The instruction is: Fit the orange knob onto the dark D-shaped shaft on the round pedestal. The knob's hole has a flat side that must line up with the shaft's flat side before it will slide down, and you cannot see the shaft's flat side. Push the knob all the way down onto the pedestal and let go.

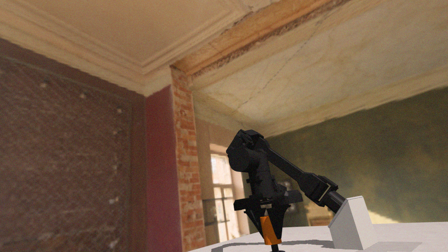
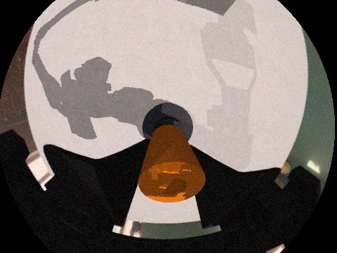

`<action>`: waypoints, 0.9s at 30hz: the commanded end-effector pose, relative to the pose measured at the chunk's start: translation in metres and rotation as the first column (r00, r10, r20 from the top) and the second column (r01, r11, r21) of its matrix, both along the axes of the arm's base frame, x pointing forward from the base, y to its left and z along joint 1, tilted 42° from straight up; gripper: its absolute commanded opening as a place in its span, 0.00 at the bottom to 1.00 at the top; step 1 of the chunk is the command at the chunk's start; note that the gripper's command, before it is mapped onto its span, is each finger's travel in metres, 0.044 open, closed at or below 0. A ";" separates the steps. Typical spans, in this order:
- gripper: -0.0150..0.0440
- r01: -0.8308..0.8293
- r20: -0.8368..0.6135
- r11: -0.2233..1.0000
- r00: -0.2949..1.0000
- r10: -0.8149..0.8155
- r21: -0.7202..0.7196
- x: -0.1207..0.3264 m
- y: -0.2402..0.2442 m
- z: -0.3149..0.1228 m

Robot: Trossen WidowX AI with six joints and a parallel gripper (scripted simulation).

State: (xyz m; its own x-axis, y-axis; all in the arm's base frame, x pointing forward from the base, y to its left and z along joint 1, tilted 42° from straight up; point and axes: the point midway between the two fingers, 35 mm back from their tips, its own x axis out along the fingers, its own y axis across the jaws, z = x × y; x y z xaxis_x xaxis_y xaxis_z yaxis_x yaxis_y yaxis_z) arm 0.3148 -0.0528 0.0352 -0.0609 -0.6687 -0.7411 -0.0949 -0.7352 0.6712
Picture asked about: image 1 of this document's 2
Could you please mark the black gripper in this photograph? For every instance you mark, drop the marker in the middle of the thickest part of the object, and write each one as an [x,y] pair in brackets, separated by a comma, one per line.
[262,188]

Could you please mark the orange knob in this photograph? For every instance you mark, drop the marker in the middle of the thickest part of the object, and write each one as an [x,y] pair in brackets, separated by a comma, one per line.
[268,232]

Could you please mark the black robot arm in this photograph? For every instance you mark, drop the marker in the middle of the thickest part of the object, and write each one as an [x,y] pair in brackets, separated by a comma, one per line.
[249,152]

